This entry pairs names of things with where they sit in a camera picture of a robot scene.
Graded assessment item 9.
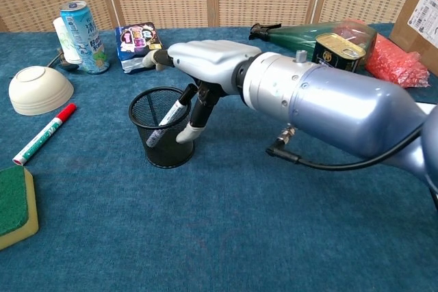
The black purple snack packet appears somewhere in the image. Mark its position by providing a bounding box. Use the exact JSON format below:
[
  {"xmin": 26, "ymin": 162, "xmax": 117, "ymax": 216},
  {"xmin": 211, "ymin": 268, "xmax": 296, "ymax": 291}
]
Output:
[{"xmin": 114, "ymin": 21, "xmax": 168, "ymax": 75}]

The white plastic cup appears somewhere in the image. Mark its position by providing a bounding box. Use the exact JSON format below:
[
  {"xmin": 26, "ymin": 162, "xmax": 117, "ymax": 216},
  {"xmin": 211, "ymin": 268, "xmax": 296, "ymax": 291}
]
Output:
[{"xmin": 52, "ymin": 16, "xmax": 83, "ymax": 65}]

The light blue drink can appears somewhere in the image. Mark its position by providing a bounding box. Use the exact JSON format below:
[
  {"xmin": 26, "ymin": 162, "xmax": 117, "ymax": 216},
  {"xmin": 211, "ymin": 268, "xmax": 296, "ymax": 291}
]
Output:
[{"xmin": 60, "ymin": 0, "xmax": 111, "ymax": 75}]

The beige upturned bowl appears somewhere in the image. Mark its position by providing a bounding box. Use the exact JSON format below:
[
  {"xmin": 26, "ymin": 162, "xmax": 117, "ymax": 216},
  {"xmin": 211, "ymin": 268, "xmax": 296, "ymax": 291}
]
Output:
[{"xmin": 8, "ymin": 66, "xmax": 75, "ymax": 116}]

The red bubble wrap roll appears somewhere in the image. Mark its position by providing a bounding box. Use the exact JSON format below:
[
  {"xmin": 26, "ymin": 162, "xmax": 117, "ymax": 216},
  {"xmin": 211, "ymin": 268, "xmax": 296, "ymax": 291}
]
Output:
[{"xmin": 342, "ymin": 19, "xmax": 430, "ymax": 90}]

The metal spoon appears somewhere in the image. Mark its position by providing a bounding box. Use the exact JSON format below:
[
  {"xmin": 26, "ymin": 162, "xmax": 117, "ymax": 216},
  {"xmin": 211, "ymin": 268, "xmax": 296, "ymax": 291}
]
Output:
[{"xmin": 46, "ymin": 49, "xmax": 66, "ymax": 69}]

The blue table cloth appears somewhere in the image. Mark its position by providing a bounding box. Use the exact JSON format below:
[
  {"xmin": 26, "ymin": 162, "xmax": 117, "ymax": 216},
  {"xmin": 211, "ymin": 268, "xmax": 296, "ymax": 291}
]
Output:
[{"xmin": 0, "ymin": 23, "xmax": 438, "ymax": 292}]

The green spray bottle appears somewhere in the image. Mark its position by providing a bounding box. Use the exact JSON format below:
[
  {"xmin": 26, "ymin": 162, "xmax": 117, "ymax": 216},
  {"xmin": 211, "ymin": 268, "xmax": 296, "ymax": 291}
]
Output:
[{"xmin": 248, "ymin": 21, "xmax": 378, "ymax": 64}]

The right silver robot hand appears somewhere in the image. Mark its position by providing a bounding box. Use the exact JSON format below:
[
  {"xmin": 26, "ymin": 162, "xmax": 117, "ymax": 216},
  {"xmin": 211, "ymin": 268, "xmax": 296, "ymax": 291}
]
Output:
[{"xmin": 142, "ymin": 39, "xmax": 261, "ymax": 144}]

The green yellow sponge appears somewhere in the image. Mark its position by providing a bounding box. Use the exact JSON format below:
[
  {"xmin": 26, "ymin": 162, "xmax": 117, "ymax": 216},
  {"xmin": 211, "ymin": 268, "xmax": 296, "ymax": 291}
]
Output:
[{"xmin": 0, "ymin": 165, "xmax": 40, "ymax": 251}]

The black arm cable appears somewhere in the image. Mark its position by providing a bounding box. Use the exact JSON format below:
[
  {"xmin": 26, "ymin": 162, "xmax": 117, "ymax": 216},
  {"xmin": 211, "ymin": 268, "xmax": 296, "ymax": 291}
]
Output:
[{"xmin": 266, "ymin": 122, "xmax": 430, "ymax": 172}]

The brown cardboard box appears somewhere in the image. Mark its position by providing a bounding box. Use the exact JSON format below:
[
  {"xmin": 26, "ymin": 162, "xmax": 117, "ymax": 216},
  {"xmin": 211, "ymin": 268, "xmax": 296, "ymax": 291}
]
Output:
[{"xmin": 389, "ymin": 0, "xmax": 438, "ymax": 77}]

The red whiteboard marker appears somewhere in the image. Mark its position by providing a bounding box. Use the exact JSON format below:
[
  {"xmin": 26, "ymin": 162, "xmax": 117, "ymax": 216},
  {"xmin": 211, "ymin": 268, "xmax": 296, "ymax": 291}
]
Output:
[{"xmin": 12, "ymin": 103, "xmax": 77, "ymax": 167}]

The black luncheon meat can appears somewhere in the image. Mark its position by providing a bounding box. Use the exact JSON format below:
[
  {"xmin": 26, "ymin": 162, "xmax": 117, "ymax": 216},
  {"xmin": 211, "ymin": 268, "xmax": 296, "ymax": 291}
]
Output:
[{"xmin": 311, "ymin": 33, "xmax": 367, "ymax": 74}]

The black mesh pen cup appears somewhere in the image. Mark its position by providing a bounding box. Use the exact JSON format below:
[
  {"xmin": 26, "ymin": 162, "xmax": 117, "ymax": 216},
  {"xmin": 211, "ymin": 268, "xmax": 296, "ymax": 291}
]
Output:
[{"xmin": 128, "ymin": 86, "xmax": 196, "ymax": 169}]

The black whiteboard marker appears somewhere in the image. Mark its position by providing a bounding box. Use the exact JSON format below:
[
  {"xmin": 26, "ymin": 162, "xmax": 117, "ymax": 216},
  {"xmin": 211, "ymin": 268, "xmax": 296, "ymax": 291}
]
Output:
[{"xmin": 146, "ymin": 83, "xmax": 199, "ymax": 148}]

